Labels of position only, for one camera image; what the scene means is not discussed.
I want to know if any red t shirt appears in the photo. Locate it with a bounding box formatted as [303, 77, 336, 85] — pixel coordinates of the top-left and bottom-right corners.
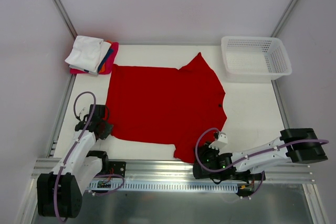
[106, 54, 227, 163]

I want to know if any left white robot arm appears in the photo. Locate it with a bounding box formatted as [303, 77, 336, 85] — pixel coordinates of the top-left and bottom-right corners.
[37, 105, 113, 219]

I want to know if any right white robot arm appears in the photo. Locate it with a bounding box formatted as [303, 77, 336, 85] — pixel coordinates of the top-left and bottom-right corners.
[193, 128, 329, 184]

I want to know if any white folded t shirt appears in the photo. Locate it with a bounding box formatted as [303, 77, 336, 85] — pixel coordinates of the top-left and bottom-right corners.
[65, 36, 111, 74]

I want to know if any blue folded t shirt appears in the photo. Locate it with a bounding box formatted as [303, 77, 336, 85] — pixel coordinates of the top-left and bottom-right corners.
[98, 48, 113, 73]

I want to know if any white plastic basket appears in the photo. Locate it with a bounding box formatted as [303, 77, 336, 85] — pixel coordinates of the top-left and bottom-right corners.
[221, 36, 292, 83]

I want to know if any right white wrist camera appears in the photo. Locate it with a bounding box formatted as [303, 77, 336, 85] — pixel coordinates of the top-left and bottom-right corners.
[209, 132, 228, 151]

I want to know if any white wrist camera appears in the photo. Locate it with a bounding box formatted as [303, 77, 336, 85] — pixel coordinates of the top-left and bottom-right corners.
[209, 132, 228, 151]
[74, 107, 86, 121]

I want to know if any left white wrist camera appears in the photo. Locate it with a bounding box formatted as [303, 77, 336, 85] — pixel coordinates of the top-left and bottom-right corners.
[74, 107, 86, 121]

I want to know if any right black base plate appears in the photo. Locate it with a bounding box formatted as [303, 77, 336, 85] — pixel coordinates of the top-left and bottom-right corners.
[235, 171, 264, 183]

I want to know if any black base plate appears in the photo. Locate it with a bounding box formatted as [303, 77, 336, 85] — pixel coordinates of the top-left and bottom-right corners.
[106, 161, 127, 177]
[235, 171, 264, 183]

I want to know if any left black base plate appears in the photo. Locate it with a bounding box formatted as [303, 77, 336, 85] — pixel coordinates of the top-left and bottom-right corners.
[106, 161, 127, 177]

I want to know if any aluminium mounting rail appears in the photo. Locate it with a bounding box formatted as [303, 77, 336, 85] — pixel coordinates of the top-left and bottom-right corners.
[30, 158, 314, 184]

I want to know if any white slotted cable duct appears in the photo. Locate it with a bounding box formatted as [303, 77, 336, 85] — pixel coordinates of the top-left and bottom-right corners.
[87, 180, 238, 194]

